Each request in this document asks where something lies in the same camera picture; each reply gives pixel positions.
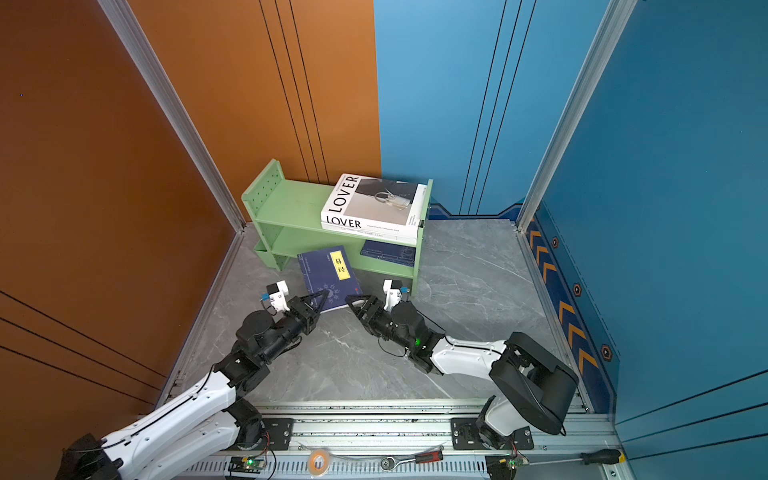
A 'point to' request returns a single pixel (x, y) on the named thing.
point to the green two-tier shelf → (288, 223)
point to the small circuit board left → (246, 465)
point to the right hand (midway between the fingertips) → (344, 307)
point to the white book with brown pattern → (377, 235)
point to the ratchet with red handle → (390, 463)
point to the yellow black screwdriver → (606, 457)
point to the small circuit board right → (503, 467)
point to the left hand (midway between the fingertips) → (330, 291)
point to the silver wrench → (189, 442)
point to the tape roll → (326, 465)
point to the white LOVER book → (385, 205)
